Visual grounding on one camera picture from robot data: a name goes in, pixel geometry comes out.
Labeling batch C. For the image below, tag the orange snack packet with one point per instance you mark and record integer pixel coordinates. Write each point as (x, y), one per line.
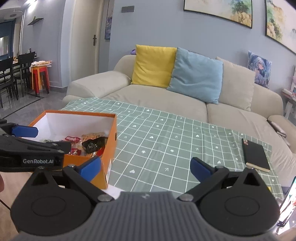
(92, 135)

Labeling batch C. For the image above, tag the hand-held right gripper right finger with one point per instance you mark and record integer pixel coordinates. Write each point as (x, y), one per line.
(200, 170)

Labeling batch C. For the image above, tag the cluttered white desk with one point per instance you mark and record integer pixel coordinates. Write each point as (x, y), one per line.
(290, 95)

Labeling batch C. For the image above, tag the dark wall shelf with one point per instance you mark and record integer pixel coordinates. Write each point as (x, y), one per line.
(35, 20)

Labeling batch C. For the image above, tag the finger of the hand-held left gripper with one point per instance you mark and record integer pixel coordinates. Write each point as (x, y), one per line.
(25, 131)
(53, 146)

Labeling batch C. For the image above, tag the small red snack packet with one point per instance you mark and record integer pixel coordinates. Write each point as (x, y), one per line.
(71, 138)

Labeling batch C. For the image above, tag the grey wall switch plate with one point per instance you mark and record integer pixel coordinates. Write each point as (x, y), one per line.
(127, 9)

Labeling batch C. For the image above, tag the red stool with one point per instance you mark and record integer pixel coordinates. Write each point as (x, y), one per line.
(46, 78)

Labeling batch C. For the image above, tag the beige sofa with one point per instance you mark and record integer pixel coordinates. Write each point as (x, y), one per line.
(150, 97)

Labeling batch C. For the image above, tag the crumpled white cloth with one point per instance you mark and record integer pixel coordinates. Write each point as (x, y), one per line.
(41, 63)

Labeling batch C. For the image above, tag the black notebook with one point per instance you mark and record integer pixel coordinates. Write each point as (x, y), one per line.
(255, 155)

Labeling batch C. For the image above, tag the printed figure pillow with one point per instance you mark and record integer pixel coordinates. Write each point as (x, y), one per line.
(260, 69)

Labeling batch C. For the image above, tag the yellow pillow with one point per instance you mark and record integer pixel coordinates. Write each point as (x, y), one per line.
(152, 64)

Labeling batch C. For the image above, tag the beige pillow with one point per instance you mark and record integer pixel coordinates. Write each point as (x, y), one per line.
(238, 85)

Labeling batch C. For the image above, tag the dark green snack packet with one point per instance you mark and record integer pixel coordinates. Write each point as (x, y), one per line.
(94, 144)

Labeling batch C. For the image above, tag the orange cardboard box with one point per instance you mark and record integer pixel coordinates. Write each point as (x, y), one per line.
(109, 150)

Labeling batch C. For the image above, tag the light blue pillow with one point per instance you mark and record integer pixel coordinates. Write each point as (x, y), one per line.
(196, 76)

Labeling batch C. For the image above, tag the green checked tablecloth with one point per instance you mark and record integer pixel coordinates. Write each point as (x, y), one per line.
(161, 139)

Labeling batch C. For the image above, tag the framed landscape painting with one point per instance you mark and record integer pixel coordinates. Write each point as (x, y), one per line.
(281, 23)
(219, 10)

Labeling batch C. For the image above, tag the purple object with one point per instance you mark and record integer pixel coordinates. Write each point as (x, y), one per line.
(133, 52)

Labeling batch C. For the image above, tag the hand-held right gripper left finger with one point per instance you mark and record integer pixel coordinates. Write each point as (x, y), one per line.
(91, 168)

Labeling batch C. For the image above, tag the yellow stool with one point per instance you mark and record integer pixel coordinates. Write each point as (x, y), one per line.
(37, 82)

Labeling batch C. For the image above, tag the red packet yellow sticks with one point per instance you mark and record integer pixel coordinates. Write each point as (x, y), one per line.
(100, 153)

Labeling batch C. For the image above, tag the wall poster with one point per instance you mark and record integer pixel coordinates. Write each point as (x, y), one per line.
(108, 24)

